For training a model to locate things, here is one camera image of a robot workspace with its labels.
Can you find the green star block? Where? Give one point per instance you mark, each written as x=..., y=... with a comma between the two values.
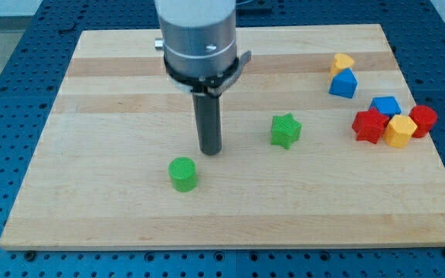
x=285, y=130

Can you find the light wooden board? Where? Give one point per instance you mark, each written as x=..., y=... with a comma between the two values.
x=98, y=178

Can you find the black clamp mounting bracket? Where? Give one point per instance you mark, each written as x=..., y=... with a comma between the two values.
x=212, y=86

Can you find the yellow heart block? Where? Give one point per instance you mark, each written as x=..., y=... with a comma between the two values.
x=341, y=62

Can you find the green cylinder block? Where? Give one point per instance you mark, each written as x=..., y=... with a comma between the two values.
x=183, y=174

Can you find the red cylinder block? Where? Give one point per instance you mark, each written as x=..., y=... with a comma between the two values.
x=425, y=118

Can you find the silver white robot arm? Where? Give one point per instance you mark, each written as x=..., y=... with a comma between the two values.
x=198, y=40

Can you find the red star block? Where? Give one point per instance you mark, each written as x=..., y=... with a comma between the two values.
x=369, y=125

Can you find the yellow hexagon block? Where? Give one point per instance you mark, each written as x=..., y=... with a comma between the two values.
x=399, y=131

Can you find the blue pentagon block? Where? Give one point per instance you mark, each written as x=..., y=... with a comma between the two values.
x=388, y=106

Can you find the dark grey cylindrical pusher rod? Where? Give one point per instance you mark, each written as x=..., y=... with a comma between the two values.
x=207, y=117

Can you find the blue triangle block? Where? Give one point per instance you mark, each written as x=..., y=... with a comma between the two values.
x=344, y=84

